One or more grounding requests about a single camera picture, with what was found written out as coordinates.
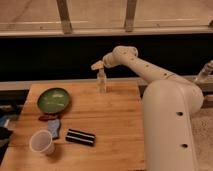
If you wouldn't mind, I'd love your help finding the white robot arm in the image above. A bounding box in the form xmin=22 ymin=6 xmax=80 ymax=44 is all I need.
xmin=91 ymin=46 xmax=204 ymax=171

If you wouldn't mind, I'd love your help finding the clear plastic bottle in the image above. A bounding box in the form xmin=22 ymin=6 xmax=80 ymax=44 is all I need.
xmin=97 ymin=69 xmax=106 ymax=93

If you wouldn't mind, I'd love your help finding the green bowl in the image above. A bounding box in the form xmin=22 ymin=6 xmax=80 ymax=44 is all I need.
xmin=37 ymin=87 xmax=71 ymax=114

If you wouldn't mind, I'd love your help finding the wooden table board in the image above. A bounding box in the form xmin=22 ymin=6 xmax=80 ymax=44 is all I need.
xmin=0 ymin=81 xmax=145 ymax=171

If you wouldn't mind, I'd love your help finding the dark red small object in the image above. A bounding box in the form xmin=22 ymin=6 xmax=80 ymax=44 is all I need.
xmin=39 ymin=115 xmax=57 ymax=121

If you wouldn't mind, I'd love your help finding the black white striped block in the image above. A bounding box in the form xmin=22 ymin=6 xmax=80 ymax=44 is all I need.
xmin=65 ymin=129 xmax=96 ymax=146

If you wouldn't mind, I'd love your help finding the dark clutter at left edge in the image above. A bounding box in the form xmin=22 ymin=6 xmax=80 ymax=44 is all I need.
xmin=0 ymin=104 xmax=22 ymax=164

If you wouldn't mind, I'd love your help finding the translucent plastic cup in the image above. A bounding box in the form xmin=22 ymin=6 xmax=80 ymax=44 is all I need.
xmin=29 ymin=130 xmax=55 ymax=155

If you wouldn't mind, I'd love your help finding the white object at right edge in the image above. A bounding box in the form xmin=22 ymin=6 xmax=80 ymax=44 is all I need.
xmin=194 ymin=60 xmax=213 ymax=83

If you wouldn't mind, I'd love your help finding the metal window frame post right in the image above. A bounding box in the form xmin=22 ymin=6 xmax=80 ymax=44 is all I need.
xmin=124 ymin=0 xmax=137 ymax=32

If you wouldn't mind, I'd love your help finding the metal window frame post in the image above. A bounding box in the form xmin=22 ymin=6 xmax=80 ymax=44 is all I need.
xmin=124 ymin=0 xmax=137 ymax=32
xmin=56 ymin=0 xmax=72 ymax=34

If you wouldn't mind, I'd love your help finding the metal window frame post left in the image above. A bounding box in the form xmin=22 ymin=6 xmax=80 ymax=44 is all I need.
xmin=56 ymin=0 xmax=72 ymax=34

